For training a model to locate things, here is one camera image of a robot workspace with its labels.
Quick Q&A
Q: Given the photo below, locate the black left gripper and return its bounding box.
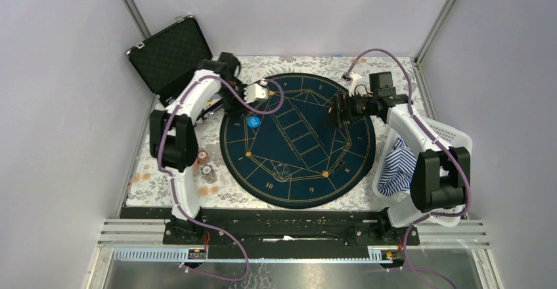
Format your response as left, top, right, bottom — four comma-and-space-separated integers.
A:
218, 83, 254, 119

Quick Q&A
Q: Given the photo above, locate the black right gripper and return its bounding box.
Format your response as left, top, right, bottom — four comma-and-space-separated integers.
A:
323, 89, 378, 128

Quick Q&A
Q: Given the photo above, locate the red chip stack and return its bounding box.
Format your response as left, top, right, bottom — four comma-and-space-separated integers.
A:
196, 150, 210, 166

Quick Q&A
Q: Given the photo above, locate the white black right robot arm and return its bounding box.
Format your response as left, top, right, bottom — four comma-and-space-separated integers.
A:
328, 72, 472, 244

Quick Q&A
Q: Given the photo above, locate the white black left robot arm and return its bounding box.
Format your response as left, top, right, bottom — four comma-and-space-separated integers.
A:
149, 53, 268, 244

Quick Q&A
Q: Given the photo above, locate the blue small blind button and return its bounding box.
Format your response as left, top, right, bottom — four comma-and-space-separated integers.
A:
246, 116, 261, 129

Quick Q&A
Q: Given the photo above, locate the round dark blue poker mat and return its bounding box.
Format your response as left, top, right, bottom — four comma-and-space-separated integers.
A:
219, 73, 376, 209

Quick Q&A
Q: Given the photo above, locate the blue white striped cloth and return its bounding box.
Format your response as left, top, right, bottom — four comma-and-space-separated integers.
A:
378, 137, 417, 197

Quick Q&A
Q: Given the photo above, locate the black aluminium chip case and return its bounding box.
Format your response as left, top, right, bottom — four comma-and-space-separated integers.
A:
126, 15, 214, 106

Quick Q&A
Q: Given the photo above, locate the clear dealer button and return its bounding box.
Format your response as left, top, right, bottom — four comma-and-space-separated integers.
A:
271, 163, 292, 183

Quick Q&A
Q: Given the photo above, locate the white plastic laundry basket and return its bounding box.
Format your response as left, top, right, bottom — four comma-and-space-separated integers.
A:
372, 117, 472, 213

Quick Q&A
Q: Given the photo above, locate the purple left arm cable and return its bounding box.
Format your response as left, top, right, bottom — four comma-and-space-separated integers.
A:
157, 74, 286, 282

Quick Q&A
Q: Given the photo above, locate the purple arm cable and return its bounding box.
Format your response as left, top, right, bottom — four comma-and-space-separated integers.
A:
347, 48, 473, 289
157, 74, 286, 282

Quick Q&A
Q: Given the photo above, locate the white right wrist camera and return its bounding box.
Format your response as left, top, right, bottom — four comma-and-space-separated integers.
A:
342, 72, 363, 97

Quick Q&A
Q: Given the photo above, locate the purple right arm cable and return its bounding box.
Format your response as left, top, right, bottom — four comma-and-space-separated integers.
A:
347, 48, 473, 289

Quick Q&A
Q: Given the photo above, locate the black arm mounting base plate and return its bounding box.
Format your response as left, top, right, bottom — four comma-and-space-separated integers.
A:
120, 207, 420, 260

